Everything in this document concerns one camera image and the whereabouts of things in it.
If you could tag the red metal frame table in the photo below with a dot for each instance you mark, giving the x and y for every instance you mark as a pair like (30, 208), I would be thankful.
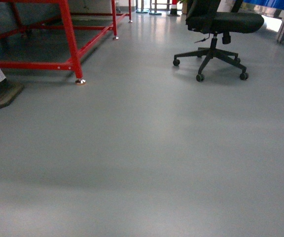
(63, 21)

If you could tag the black office chair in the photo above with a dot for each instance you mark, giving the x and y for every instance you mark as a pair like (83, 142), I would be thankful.
(203, 17)

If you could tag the steel roller rack frame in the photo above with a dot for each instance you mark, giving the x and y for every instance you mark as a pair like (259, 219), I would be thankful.
(269, 8)

